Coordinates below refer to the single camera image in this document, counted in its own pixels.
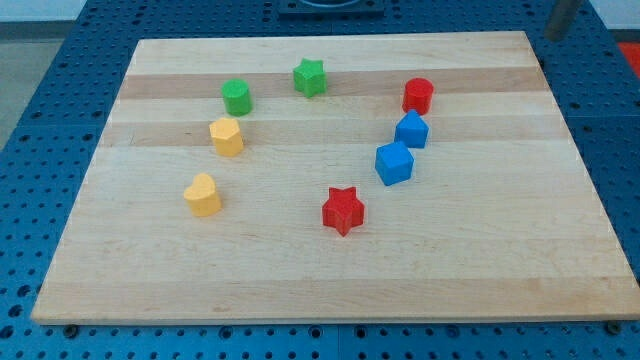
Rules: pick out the blue triangle block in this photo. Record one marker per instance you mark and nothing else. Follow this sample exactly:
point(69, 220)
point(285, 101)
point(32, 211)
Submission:
point(412, 130)

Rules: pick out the red star block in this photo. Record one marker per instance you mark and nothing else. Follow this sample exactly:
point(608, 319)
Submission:
point(343, 210)

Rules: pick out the blue cube block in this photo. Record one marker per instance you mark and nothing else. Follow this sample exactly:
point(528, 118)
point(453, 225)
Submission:
point(394, 163)

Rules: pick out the wooden board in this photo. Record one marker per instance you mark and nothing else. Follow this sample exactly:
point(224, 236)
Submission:
point(499, 221)

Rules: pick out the yellow hexagon block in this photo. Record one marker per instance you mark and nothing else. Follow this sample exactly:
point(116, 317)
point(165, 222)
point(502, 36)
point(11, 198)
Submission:
point(226, 137)

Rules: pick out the green star block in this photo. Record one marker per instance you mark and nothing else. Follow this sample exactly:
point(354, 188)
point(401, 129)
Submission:
point(310, 78)

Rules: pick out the green cylinder block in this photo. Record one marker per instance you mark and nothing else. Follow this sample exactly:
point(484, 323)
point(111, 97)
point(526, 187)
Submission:
point(236, 97)

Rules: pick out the yellow heart block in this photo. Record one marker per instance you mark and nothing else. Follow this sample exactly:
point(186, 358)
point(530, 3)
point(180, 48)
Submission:
point(202, 196)

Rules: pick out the red cylinder block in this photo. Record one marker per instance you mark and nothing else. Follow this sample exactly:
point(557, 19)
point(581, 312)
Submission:
point(418, 93)

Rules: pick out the grey metal stylus rod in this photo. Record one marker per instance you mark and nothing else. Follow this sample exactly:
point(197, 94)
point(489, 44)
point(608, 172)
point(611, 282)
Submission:
point(562, 16)

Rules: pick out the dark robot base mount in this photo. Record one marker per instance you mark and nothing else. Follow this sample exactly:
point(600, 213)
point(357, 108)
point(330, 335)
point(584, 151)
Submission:
point(299, 8)

